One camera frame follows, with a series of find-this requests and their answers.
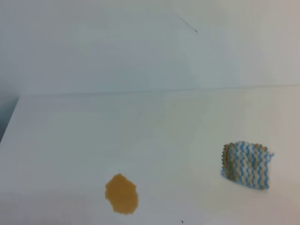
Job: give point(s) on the blue white striped rag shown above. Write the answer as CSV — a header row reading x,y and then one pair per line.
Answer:
x,y
247,164

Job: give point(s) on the brown coffee stain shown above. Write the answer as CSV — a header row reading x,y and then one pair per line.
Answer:
x,y
122,195

